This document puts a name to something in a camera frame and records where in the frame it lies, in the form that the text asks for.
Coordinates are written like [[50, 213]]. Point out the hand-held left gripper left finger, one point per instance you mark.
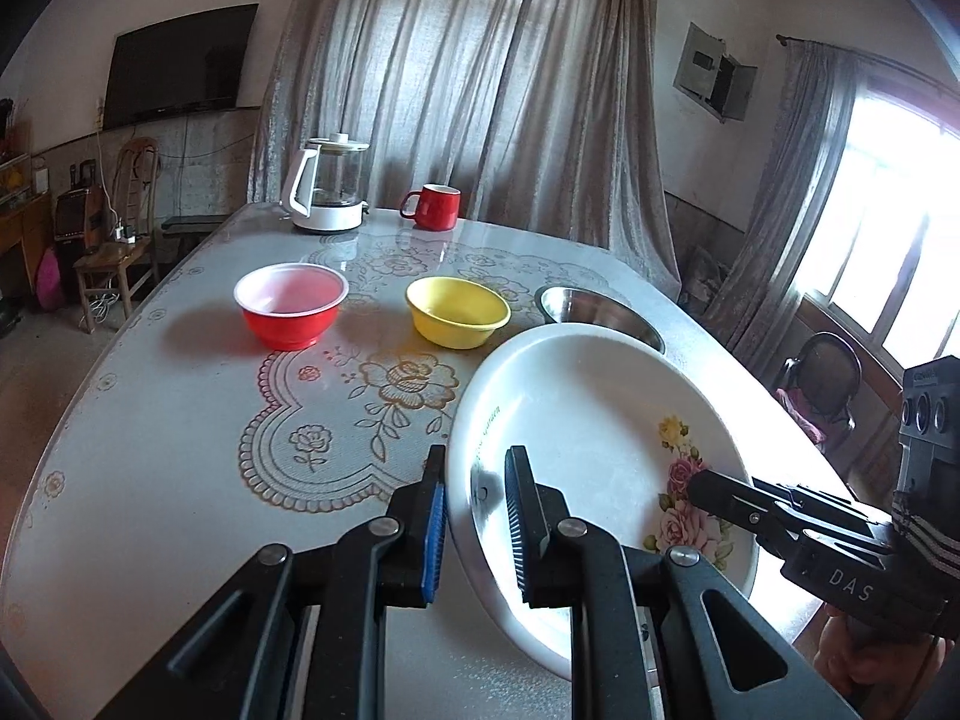
[[431, 540]]

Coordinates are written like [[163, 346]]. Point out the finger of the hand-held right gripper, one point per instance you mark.
[[817, 504], [724, 502]]

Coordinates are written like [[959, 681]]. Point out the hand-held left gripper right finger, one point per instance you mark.
[[517, 525]]

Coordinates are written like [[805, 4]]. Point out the white plate with pink roses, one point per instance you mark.
[[585, 405]]

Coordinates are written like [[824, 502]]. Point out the yellow bowl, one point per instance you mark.
[[457, 307]]

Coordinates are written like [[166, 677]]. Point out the stainless steel bowl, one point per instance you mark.
[[592, 307]]

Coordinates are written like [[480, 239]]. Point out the red plastic bowl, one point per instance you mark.
[[289, 326]]

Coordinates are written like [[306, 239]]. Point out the person's right hand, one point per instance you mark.
[[836, 652]]

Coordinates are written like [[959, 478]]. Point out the black white-striped cloth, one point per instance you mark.
[[926, 532]]

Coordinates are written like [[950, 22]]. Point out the pink cloth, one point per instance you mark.
[[802, 412]]

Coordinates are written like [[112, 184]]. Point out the black round-backed chair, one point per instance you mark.
[[821, 356]]

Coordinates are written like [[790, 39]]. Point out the grey sack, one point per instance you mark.
[[703, 277]]

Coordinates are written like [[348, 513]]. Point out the bright window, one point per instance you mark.
[[885, 240]]

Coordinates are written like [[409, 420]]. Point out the narrow grey curtain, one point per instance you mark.
[[795, 187]]

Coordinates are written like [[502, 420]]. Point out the red enamel mug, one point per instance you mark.
[[439, 210]]

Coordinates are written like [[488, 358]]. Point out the white glass electric kettle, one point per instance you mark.
[[330, 217]]

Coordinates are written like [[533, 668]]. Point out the dark long bench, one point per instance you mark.
[[191, 223]]

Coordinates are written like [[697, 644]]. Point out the wooden chair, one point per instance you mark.
[[112, 259]]

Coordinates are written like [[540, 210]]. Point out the white power strip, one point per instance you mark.
[[124, 234]]

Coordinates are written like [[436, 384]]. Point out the wide grey curtain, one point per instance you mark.
[[465, 90]]

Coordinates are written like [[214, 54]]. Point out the pink bag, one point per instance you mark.
[[49, 281]]

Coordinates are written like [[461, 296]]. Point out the dark wooden speaker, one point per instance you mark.
[[73, 217]]

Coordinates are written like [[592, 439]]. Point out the orange wooden desk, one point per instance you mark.
[[30, 232]]

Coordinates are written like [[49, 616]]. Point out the small white box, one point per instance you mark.
[[41, 174]]

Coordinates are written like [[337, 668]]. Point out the wooden display shelf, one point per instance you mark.
[[11, 180]]

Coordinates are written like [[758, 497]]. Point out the grey wall electrical panel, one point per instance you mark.
[[697, 67]]

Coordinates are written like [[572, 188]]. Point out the black wall television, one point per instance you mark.
[[180, 64]]

